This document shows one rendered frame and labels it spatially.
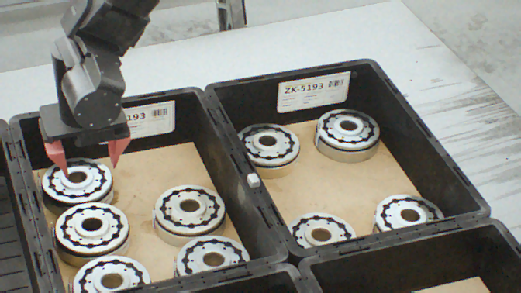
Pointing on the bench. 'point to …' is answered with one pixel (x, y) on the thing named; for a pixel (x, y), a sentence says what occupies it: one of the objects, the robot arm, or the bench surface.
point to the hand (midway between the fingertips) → (89, 166)
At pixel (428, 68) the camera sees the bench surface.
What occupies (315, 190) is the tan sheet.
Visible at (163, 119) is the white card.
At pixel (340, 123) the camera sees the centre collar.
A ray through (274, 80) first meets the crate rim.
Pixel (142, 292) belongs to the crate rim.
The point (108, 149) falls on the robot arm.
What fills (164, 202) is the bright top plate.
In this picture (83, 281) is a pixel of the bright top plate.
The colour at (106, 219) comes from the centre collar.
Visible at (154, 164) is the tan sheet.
